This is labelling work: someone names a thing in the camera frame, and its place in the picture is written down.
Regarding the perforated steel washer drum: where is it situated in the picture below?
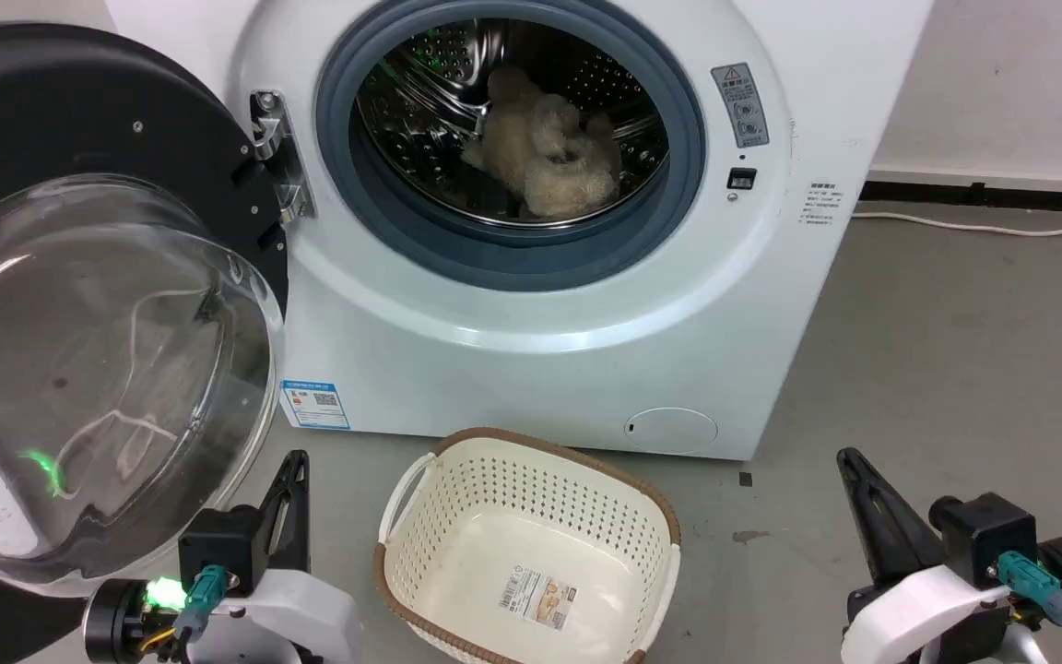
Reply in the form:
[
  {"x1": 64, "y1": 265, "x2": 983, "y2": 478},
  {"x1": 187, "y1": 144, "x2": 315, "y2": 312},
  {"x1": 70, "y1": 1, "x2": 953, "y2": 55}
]
[{"x1": 351, "y1": 17, "x2": 670, "y2": 227}]

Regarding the teal-plug left gripper cable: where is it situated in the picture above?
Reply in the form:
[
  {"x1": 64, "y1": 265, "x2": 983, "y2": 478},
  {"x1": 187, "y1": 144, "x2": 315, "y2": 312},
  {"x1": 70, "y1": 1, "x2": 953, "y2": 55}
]
[{"x1": 170, "y1": 563, "x2": 230, "y2": 648}]

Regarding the grey warning sticker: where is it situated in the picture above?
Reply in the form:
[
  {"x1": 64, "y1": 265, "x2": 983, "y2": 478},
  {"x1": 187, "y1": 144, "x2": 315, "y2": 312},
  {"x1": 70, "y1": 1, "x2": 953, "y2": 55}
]
[{"x1": 711, "y1": 63, "x2": 771, "y2": 149}]

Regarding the chrome door hinge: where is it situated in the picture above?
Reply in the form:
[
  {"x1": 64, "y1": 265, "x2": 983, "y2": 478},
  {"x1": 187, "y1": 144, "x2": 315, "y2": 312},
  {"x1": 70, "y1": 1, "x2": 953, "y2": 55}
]
[{"x1": 249, "y1": 89, "x2": 316, "y2": 223}]

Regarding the paper label with barcode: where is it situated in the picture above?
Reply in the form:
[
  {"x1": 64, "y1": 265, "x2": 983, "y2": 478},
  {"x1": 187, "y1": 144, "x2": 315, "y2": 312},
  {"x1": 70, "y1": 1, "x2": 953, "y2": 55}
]
[{"x1": 496, "y1": 566, "x2": 579, "y2": 632}]

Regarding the round drain filter cover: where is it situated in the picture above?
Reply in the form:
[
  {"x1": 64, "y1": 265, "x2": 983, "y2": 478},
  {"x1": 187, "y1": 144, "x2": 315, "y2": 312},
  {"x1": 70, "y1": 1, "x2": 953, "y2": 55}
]
[{"x1": 624, "y1": 407, "x2": 719, "y2": 456}]

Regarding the white text sticker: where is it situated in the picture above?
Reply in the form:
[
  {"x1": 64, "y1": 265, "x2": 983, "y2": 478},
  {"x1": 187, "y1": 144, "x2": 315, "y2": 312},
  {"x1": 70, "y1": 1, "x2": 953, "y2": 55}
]
[{"x1": 797, "y1": 180, "x2": 843, "y2": 228}]

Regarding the white front-load washing machine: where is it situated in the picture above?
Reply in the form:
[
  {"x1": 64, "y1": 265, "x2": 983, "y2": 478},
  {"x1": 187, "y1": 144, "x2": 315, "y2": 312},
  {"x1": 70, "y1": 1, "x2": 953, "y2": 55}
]
[{"x1": 103, "y1": 0, "x2": 938, "y2": 462}]

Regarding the blue energy label sticker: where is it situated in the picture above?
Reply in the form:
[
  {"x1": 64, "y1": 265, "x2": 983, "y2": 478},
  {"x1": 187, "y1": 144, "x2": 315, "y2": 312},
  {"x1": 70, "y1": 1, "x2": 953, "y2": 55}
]
[{"x1": 279, "y1": 379, "x2": 351, "y2": 432}]

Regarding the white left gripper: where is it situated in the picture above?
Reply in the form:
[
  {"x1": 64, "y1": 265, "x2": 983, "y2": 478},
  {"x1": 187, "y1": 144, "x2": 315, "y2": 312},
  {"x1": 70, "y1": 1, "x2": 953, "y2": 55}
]
[{"x1": 206, "y1": 449, "x2": 363, "y2": 664}]

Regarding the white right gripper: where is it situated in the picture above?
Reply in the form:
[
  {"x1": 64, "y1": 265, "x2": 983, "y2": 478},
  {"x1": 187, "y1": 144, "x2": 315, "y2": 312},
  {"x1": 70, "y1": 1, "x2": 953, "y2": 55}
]
[{"x1": 836, "y1": 447, "x2": 1016, "y2": 664}]

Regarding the black baseboard strip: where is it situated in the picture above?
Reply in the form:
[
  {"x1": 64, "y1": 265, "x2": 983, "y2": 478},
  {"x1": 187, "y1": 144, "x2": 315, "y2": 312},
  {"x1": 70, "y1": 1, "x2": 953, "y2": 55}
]
[{"x1": 859, "y1": 180, "x2": 1062, "y2": 216}]

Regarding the cream perforated laundry basket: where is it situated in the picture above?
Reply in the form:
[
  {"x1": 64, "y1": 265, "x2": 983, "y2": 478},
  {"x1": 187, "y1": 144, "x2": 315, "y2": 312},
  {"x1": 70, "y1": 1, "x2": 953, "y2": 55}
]
[{"x1": 372, "y1": 427, "x2": 683, "y2": 664}]

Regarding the beige plush toy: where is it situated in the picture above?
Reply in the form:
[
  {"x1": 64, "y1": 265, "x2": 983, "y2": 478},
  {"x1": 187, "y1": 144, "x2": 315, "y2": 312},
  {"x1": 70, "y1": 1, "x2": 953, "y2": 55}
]
[{"x1": 461, "y1": 63, "x2": 625, "y2": 221}]

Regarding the black-rimmed glass washer door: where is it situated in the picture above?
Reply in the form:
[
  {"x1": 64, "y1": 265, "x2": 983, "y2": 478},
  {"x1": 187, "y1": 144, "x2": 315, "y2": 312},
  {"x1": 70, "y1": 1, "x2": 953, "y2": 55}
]
[{"x1": 0, "y1": 23, "x2": 291, "y2": 664}]

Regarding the teal-plug right gripper cable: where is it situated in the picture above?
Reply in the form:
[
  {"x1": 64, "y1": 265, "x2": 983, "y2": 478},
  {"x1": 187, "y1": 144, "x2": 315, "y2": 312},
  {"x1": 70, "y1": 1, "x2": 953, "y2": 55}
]
[{"x1": 996, "y1": 551, "x2": 1062, "y2": 664}]

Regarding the white floor cable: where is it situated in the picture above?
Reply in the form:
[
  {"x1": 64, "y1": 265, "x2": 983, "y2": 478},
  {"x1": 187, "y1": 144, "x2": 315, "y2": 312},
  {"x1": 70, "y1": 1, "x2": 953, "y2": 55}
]
[{"x1": 851, "y1": 210, "x2": 1062, "y2": 238}]

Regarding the teal-plug gripper cable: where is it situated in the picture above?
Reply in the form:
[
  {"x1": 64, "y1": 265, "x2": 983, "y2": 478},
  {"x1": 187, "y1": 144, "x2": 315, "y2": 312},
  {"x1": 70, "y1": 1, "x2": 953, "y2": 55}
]
[
  {"x1": 996, "y1": 551, "x2": 1062, "y2": 664},
  {"x1": 170, "y1": 563, "x2": 230, "y2": 648}
]

